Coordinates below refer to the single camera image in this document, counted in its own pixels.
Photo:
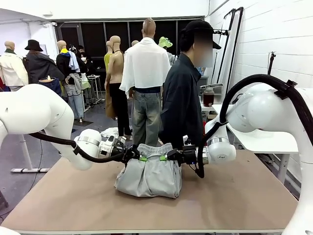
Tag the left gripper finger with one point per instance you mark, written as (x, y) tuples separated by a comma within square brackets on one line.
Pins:
[(143, 159), (135, 148)]

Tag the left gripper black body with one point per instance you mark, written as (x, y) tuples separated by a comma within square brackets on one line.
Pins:
[(121, 150)]

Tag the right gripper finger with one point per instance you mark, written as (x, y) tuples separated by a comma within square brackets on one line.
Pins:
[(174, 156), (172, 150)]

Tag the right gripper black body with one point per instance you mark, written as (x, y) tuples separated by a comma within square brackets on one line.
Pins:
[(190, 154)]

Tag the grey training pants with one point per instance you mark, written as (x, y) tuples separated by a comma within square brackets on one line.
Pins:
[(146, 178)]

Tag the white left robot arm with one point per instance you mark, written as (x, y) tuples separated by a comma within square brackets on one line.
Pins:
[(31, 107)]

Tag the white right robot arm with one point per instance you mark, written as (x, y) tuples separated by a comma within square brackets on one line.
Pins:
[(264, 110)]

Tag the white cloth on floor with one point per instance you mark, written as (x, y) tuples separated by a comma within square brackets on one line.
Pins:
[(110, 132)]

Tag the dark floor mat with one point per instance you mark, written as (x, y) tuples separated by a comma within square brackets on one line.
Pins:
[(83, 123)]

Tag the person in dark jacket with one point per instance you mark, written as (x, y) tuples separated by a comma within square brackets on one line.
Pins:
[(181, 98)]

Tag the glass jar dark liquid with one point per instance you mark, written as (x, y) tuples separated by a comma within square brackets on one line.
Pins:
[(208, 99)]

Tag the mannequin grey jacket light jeans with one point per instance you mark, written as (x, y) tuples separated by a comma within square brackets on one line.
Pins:
[(74, 102)]

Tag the grey flat tool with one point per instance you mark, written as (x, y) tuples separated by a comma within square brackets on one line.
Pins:
[(212, 85)]

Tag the small white work table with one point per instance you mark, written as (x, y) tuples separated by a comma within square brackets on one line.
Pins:
[(94, 77)]

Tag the large white side table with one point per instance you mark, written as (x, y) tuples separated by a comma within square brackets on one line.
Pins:
[(269, 142)]

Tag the bare tan mannequin black trousers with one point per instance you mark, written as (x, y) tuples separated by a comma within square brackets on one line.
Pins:
[(116, 68)]

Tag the mannequin with white shirt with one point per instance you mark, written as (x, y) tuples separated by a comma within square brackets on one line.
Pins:
[(144, 66)]

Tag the person with face mask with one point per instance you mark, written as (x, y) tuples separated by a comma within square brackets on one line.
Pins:
[(85, 66)]

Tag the mannequin with yellow top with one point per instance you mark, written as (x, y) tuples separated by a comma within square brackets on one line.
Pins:
[(107, 60)]

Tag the denim-clad mannequin torso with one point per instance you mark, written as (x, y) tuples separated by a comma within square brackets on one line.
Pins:
[(52, 85)]

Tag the white table with T-foot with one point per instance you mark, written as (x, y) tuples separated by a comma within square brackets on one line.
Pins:
[(27, 156)]

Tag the black-framed standing mirror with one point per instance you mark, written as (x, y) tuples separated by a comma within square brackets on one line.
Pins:
[(223, 61), (236, 36)]

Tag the light blue hanging shirt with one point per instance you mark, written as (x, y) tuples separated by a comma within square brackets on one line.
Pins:
[(73, 62)]

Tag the mannequin black top yellow collar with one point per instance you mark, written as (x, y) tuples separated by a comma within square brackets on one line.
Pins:
[(63, 63)]

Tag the tan mannequin head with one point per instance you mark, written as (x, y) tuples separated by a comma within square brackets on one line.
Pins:
[(135, 43)]

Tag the lime green hat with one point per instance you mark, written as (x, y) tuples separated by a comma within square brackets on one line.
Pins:
[(165, 42)]

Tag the dark window panel row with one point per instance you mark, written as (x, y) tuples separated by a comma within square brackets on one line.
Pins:
[(97, 31)]

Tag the small black tripod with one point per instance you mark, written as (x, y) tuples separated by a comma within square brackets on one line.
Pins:
[(271, 63)]

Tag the mannequin with cream jacket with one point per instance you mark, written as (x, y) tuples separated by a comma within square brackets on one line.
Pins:
[(12, 68)]

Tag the black bucket hat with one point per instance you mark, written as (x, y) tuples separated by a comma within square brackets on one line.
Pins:
[(33, 45)]

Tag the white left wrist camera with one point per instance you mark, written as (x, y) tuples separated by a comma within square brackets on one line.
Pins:
[(122, 140)]

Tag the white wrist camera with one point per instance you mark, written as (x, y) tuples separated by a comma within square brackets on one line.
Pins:
[(185, 140), (122, 140)]

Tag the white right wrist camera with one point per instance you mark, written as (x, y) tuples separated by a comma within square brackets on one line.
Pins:
[(185, 140)]

